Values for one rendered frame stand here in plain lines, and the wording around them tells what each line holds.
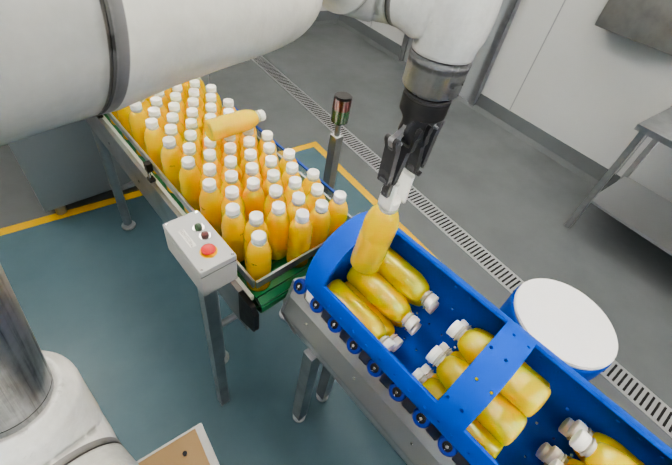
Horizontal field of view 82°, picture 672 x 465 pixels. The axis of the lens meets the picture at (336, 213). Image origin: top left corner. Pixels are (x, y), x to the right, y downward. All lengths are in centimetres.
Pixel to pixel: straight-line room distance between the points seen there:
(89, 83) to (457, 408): 78
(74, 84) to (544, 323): 116
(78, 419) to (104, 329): 164
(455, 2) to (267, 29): 32
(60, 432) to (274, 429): 139
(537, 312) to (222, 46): 111
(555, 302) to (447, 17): 93
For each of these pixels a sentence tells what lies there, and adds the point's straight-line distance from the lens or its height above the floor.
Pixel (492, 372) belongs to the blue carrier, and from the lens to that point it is 83.
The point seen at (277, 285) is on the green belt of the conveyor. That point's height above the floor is 90.
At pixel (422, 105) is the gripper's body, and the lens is 60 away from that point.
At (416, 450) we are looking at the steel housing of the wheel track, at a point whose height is 88.
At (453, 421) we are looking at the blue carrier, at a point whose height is 112.
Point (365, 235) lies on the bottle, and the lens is 79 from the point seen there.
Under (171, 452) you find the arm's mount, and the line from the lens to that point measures 87.
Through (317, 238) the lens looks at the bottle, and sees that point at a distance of 120.
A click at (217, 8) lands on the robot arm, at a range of 23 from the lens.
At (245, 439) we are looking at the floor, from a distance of 195.
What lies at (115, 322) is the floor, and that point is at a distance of 230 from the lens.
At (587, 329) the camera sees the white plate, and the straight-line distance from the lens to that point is 128.
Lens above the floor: 188
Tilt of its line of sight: 44 degrees down
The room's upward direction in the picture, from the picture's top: 11 degrees clockwise
